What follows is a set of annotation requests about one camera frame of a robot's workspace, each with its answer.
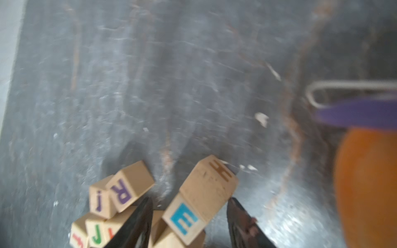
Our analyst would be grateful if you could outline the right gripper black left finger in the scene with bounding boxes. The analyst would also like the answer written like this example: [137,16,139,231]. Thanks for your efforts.
[104,197,154,248]

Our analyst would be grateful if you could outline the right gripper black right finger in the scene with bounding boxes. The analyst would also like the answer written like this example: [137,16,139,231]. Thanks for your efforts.
[226,197,276,248]

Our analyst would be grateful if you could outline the wooden block letter R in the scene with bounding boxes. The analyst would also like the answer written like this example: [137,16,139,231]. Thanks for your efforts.
[105,160,155,213]

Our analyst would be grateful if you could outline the wooden block letter E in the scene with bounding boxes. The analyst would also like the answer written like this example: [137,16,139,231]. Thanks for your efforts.
[162,155,239,245]

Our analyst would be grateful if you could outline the pile of wooden letter blocks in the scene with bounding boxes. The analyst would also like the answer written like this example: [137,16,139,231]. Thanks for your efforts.
[148,210,206,248]

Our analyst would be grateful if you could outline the wooden block letter j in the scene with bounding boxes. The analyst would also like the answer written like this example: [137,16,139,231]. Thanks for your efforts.
[89,175,117,219]

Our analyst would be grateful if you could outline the wooden block red letter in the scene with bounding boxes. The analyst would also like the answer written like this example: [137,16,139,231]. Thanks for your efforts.
[69,213,94,248]

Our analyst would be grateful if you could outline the wooden block green J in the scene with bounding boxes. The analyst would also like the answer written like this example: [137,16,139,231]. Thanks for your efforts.
[85,213,137,248]

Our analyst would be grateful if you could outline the orange shark plush toy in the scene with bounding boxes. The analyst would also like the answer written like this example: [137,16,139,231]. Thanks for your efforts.
[313,97,397,248]

